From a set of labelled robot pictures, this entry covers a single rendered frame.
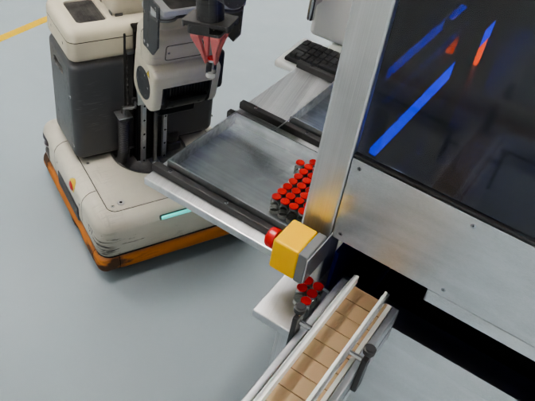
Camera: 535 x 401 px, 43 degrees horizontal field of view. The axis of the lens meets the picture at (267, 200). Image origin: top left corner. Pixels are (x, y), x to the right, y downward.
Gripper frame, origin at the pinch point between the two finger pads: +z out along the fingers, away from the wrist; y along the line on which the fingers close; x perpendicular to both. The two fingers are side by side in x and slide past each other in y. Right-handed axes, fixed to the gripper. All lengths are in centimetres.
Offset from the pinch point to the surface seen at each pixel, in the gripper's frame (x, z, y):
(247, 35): 221, 93, -71
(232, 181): -4.9, 26.6, 6.7
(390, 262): -29, 18, 46
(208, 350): 15, 113, -9
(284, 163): 7.2, 27.0, 15.4
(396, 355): -29, 41, 51
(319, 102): 36.5, 25.3, 15.9
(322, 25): 86, 24, 4
